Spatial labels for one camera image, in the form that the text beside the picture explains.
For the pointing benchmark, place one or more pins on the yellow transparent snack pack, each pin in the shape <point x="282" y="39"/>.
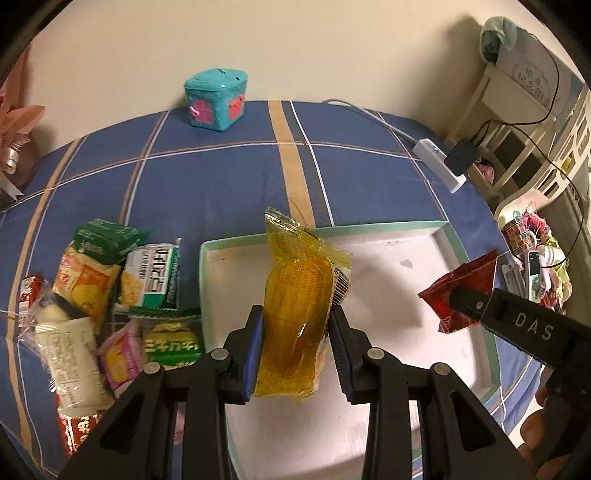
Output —
<point x="309" y="277"/>

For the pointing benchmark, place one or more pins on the black power adapter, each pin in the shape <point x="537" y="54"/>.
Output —
<point x="461" y="156"/>

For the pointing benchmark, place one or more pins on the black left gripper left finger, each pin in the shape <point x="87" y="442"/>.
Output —
<point x="135" y="437"/>

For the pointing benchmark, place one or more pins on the green milk biscuit pack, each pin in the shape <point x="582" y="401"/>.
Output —
<point x="170" y="337"/>

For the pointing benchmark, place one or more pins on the white pastry pack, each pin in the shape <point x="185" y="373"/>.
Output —
<point x="69" y="349"/>

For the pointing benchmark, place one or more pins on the blue plaid tablecloth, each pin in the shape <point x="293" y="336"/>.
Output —
<point x="198" y="185"/>

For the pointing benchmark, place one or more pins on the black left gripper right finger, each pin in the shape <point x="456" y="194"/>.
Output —
<point x="459" y="437"/>

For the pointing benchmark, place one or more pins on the yellow egg roll snack pack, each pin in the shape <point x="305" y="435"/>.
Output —
<point x="86" y="284"/>

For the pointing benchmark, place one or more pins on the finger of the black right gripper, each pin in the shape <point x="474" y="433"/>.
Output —
<point x="469" y="302"/>

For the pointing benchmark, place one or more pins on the white green cracker pack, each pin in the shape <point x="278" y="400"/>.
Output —
<point x="150" y="277"/>

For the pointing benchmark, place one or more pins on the white power strip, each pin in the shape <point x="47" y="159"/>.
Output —
<point x="434" y="158"/>

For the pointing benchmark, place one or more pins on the large red patterned pack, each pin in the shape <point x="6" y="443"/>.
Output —
<point x="76" y="423"/>

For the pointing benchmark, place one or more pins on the white shelf rack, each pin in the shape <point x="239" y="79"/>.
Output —
<point x="530" y="119"/>

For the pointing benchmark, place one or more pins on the white tray with green rim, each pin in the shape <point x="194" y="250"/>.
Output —
<point x="323" y="436"/>

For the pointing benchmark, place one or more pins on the teal toy house box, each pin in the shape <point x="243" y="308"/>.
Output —
<point x="215" y="98"/>

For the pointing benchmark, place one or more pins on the pink egg roll snack pack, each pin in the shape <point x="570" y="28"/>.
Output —
<point x="121" y="357"/>

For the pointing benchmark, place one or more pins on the dark green snack pack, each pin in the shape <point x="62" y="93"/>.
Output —
<point x="107" y="242"/>

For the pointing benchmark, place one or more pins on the small red snack packet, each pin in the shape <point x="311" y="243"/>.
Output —
<point x="478" y="274"/>

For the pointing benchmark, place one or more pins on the colourful clutter pile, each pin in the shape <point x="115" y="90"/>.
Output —
<point x="525" y="231"/>

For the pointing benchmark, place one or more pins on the clear round bun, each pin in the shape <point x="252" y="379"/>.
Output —
<point x="49" y="307"/>

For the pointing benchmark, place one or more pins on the smartphone on stand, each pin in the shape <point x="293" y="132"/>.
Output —
<point x="533" y="276"/>

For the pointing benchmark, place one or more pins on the small red candy packet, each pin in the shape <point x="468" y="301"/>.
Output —
<point x="30" y="288"/>

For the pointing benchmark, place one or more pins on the pink flower bouquet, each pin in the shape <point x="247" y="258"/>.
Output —
<point x="19" y="152"/>

